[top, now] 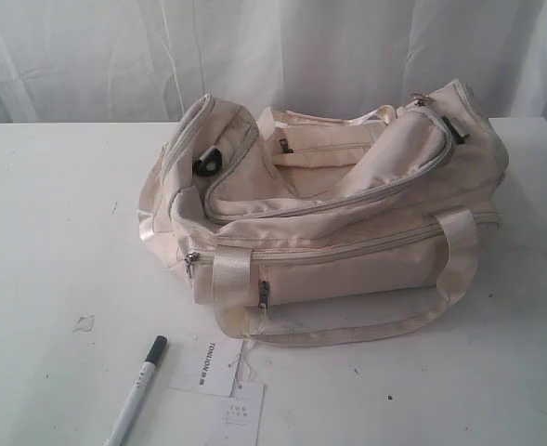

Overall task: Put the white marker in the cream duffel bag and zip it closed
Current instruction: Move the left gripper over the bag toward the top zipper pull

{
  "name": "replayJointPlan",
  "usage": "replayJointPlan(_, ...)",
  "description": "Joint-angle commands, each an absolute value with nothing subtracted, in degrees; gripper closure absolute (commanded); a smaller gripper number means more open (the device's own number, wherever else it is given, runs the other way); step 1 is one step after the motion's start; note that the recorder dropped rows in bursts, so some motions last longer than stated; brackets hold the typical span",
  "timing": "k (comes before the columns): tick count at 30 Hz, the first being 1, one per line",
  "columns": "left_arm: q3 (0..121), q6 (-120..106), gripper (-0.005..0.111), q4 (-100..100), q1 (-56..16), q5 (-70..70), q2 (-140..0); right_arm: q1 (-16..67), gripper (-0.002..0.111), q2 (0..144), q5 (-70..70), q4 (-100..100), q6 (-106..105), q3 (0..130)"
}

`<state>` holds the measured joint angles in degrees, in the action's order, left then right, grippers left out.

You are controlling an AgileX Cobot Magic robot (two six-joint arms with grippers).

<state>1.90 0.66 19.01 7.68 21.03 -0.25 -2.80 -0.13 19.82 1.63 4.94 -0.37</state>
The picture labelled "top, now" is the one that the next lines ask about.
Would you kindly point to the cream fabric duffel bag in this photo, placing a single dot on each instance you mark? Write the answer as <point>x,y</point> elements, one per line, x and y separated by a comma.
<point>258,212</point>

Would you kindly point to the white marker black cap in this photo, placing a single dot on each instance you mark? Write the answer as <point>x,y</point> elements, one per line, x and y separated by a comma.
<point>132,403</point>

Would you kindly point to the white tag TONLION text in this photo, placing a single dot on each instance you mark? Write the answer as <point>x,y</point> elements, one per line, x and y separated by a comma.
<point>207,365</point>

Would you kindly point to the white square hang tag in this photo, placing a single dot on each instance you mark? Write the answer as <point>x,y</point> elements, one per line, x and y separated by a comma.
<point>237,420</point>

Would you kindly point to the clear tape scrap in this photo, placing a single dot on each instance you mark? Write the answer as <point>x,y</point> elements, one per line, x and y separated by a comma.
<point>85,324</point>

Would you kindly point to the white backdrop curtain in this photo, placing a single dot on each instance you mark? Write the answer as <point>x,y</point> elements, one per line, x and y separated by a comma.
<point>133,61</point>

